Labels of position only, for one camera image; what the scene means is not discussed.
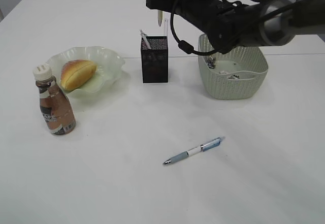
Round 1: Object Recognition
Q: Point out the white and beige pen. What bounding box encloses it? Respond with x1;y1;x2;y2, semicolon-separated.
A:
157;10;163;27

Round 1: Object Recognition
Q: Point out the clear plastic ruler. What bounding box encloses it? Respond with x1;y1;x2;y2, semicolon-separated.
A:
164;18;169;37

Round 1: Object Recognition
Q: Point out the grey grip patterned pen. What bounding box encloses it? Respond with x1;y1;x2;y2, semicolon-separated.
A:
139;29;151;49

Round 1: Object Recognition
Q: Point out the brown paper ball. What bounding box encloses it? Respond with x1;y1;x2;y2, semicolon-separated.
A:
206;55;216;69

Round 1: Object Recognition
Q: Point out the white pink paper ball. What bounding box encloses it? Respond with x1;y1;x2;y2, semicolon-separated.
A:
219;70;240;80

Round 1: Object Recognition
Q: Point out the golden sugared bread roll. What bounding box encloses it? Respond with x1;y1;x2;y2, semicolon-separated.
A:
60;59;97;91

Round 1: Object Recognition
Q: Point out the blue grey retractable pen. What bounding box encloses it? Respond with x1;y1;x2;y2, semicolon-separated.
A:
163;136;225;166

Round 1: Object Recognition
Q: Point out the brown coffee drink bottle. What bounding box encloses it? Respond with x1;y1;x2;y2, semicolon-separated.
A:
32;64;76;135

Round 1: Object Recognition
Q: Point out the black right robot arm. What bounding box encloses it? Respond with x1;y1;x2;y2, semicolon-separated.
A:
146;0;324;56

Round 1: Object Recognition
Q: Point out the black square pen holder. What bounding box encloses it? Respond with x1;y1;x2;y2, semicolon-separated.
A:
141;36;169;83

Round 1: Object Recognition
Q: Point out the pale green wavy glass plate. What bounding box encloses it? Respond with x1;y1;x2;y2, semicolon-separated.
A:
46;46;125;98

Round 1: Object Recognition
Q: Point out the grey-green woven plastic basket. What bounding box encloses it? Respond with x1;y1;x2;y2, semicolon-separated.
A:
198;47;269;100

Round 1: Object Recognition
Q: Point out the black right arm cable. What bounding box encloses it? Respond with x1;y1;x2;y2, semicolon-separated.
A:
169;0;262;56

